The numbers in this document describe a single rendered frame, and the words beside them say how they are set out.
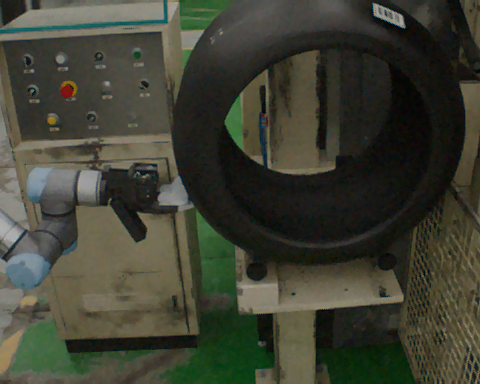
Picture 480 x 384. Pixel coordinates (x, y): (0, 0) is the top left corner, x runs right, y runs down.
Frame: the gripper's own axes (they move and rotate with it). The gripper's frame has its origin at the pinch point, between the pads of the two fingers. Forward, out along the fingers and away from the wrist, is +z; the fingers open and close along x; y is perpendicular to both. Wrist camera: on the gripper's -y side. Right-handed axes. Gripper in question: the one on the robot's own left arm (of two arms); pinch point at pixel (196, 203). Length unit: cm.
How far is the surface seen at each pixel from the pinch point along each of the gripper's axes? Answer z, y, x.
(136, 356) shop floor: -23, -106, 59
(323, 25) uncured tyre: 19.7, 42.5, -11.8
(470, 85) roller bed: 64, 25, 21
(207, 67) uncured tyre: 0.9, 32.8, -9.5
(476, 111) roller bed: 68, 18, 21
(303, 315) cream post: 33, -54, 28
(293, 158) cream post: 23.9, -1.2, 27.7
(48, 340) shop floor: -60, -110, 70
